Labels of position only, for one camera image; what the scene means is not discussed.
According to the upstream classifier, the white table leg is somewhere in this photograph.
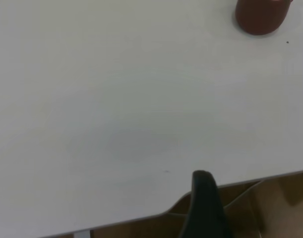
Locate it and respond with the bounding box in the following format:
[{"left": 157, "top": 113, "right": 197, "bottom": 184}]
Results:
[{"left": 73, "top": 229, "right": 92, "bottom": 238}]

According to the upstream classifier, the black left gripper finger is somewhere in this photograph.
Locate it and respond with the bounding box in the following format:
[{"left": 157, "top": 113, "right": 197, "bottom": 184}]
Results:
[{"left": 178, "top": 170, "right": 234, "bottom": 238}]

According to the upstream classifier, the grey cable under table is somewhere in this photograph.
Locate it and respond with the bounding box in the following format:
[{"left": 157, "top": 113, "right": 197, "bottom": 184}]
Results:
[{"left": 223, "top": 179, "right": 265, "bottom": 210}]

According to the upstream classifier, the red ceramic mug white inside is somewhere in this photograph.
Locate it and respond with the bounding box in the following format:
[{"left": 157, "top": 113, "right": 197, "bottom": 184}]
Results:
[{"left": 235, "top": 0, "right": 295, "bottom": 36}]

